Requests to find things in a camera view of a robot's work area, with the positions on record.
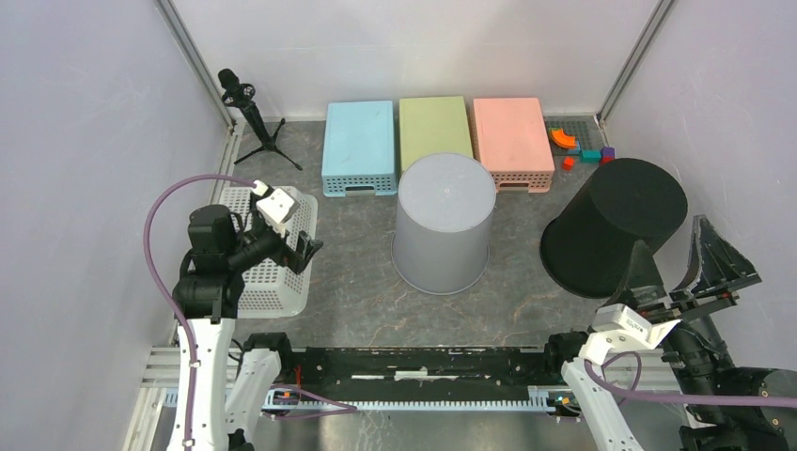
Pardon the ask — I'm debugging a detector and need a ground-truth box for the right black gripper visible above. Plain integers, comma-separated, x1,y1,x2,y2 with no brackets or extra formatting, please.
599,208,765,419

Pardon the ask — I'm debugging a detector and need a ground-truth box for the large white perforated basket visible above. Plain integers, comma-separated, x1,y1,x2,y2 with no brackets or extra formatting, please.
238,186,318,319

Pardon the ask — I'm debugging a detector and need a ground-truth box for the blue plastic basket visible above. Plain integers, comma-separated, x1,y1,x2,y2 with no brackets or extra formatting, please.
321,101,398,197

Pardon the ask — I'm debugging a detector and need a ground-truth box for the grey bin with black liner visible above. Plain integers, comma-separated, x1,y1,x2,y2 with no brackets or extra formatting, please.
391,153,496,295

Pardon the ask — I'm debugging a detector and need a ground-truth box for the green plastic basket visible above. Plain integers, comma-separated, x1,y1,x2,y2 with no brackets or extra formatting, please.
398,96,474,173

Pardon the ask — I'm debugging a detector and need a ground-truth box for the pink plastic basket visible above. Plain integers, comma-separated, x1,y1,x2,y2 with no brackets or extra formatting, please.
471,98,555,194

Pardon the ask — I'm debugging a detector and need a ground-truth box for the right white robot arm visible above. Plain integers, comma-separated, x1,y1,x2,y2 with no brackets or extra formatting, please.
542,215,796,450

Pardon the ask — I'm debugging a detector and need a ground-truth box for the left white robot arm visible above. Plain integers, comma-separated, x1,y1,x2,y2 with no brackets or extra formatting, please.
167,195,322,450

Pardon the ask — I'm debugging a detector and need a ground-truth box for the teal toy block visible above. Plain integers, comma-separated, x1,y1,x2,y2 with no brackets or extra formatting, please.
567,149,602,163

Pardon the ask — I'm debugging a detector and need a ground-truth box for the small orange toy block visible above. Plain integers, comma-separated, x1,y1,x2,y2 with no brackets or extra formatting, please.
561,157,576,171

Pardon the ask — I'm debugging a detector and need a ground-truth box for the black microphone on tripod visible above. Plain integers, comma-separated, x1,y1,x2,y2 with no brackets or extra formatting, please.
217,69,303,171

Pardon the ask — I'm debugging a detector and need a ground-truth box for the dark tray with orange blocks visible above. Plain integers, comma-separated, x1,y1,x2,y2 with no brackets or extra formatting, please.
545,118,594,153

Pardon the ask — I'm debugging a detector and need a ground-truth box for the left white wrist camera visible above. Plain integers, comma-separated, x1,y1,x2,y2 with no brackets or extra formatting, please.
251,180,301,238

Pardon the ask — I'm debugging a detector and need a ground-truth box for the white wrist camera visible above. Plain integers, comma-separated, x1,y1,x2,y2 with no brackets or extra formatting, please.
251,180,301,238
578,304,680,365

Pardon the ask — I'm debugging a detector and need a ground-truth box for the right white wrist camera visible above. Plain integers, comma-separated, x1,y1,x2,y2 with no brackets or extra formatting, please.
578,304,680,365

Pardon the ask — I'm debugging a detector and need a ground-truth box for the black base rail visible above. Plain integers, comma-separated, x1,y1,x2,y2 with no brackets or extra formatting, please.
280,347,563,401

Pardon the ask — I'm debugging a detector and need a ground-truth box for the white cable duct strip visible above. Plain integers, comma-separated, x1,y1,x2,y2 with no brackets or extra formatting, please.
261,388,581,415

